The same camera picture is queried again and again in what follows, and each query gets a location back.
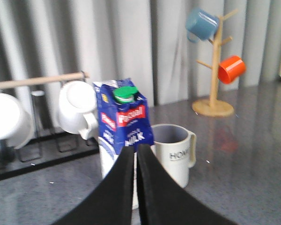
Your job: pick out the black wire mug rack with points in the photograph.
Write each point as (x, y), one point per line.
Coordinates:
(49, 145)

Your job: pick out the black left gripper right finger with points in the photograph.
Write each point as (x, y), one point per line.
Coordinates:
(163, 202)

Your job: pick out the blue enamel mug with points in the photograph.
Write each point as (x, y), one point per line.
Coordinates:
(201, 25)

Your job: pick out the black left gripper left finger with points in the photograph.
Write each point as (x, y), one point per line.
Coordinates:
(111, 201)

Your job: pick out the white smiley face mug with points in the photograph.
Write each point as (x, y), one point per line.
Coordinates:
(16, 125)

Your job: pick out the orange enamel mug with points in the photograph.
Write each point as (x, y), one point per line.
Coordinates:
(231, 68)

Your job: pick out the white ribbed mug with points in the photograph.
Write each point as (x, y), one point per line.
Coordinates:
(76, 111)

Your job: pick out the wooden mug tree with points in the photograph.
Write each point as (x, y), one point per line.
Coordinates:
(212, 107)

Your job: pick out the blue white milk carton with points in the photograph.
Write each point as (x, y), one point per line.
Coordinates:
(123, 120)

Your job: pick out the white HOME mug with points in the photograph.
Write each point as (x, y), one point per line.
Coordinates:
(175, 148)

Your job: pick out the grey curtain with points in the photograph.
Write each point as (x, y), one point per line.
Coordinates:
(141, 39)

